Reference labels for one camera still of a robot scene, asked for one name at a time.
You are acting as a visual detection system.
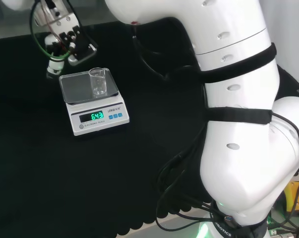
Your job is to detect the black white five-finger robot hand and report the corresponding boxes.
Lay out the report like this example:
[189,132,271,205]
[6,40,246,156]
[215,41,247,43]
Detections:
[33,0,98,75]

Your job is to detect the small clear glass beaker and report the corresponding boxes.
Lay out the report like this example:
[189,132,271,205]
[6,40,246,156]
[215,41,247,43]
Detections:
[88,67,110,96]

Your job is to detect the white electronic balance steel pan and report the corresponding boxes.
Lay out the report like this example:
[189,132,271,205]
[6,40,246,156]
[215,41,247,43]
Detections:
[59,67,130,137]

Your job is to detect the black bench cloth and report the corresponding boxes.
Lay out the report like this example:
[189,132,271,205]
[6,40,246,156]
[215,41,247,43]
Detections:
[0,20,299,238]

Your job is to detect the yellow stop button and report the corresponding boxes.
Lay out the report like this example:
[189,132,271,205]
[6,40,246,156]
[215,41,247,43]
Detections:
[284,180,299,217]

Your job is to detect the green cable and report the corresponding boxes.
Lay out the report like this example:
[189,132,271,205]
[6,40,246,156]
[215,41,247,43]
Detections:
[29,0,77,60]

